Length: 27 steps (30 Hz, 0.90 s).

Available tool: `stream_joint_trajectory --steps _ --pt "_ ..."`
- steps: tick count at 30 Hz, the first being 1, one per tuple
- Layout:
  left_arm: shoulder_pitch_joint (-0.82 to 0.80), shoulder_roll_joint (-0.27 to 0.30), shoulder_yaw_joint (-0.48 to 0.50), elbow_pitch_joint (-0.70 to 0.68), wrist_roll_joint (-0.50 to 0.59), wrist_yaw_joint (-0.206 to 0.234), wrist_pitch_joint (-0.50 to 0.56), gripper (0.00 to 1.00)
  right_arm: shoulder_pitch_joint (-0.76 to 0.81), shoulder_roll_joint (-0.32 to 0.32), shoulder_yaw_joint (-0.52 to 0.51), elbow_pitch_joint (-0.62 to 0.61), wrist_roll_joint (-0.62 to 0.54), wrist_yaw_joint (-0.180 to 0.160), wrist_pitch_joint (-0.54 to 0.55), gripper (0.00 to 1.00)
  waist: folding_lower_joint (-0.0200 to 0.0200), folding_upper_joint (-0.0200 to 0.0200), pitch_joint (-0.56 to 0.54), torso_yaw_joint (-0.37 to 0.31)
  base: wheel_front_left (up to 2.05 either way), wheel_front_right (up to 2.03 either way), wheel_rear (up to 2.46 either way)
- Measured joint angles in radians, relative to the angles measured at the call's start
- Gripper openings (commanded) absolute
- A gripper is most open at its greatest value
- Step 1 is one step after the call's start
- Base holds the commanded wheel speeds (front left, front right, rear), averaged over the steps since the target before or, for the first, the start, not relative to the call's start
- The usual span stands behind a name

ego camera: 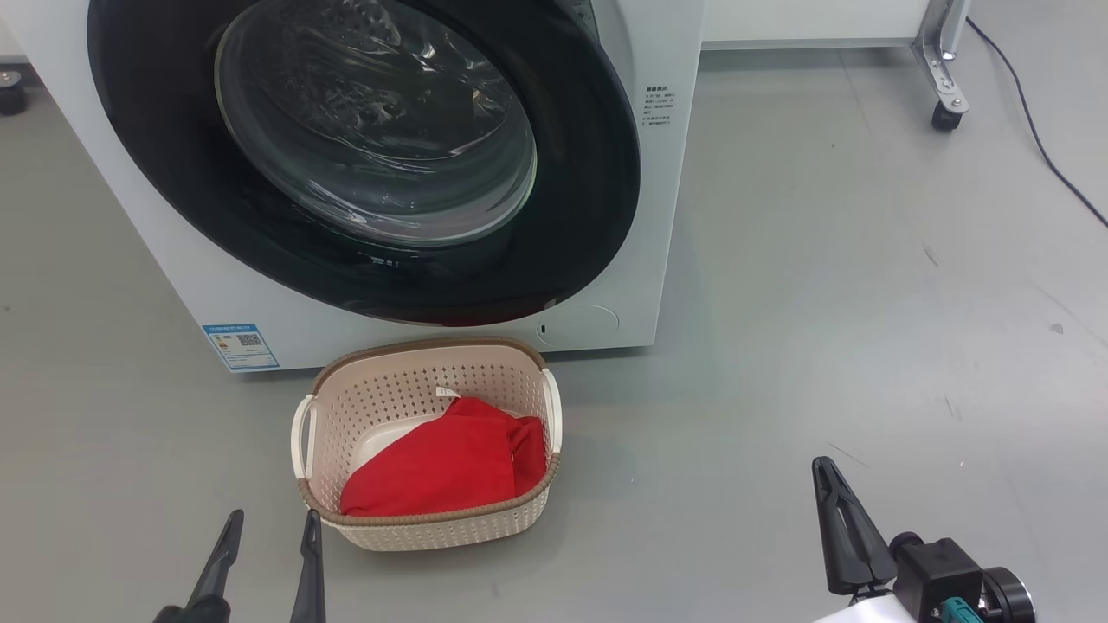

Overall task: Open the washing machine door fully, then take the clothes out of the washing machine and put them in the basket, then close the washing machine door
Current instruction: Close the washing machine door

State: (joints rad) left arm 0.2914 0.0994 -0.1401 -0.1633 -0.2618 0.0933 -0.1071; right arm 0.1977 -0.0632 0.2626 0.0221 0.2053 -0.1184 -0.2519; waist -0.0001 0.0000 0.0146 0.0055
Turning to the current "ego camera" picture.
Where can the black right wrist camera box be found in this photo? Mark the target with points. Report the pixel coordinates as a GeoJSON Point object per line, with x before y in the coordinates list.
{"type": "Point", "coordinates": [935, 571]}

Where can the silver metal cart leg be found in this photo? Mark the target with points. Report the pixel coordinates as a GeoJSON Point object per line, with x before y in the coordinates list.
{"type": "Point", "coordinates": [942, 52]}

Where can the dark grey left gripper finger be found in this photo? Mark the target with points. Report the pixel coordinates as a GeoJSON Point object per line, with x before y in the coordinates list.
{"type": "Point", "coordinates": [309, 580]}
{"type": "Point", "coordinates": [215, 575]}

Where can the black caster wheel on leg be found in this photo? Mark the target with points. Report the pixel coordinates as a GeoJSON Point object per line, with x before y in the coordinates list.
{"type": "Point", "coordinates": [945, 118]}

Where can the white front-load washing machine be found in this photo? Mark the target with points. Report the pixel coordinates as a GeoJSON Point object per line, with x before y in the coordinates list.
{"type": "Point", "coordinates": [675, 216]}

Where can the white cabinet panel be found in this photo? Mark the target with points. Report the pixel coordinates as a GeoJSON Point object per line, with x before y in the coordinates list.
{"type": "Point", "coordinates": [814, 22]}

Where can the round filter cover flap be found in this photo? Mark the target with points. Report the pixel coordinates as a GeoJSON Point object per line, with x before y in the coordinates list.
{"type": "Point", "coordinates": [578, 326]}

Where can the cream perforated laundry basket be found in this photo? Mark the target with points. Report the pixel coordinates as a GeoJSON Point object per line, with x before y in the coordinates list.
{"type": "Point", "coordinates": [407, 528]}

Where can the black round foot wheel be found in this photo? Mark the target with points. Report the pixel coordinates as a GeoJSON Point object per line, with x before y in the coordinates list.
{"type": "Point", "coordinates": [10, 95]}

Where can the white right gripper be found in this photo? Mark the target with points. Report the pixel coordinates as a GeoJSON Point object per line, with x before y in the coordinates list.
{"type": "Point", "coordinates": [870, 613]}

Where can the blue energy label sticker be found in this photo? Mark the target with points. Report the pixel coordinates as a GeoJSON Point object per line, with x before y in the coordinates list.
{"type": "Point", "coordinates": [241, 348]}

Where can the red and white garment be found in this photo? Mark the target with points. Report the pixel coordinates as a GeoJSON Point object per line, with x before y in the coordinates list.
{"type": "Point", "coordinates": [450, 467]}

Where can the washing machine glass door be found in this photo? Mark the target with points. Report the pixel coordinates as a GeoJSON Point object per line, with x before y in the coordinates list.
{"type": "Point", "coordinates": [589, 190]}

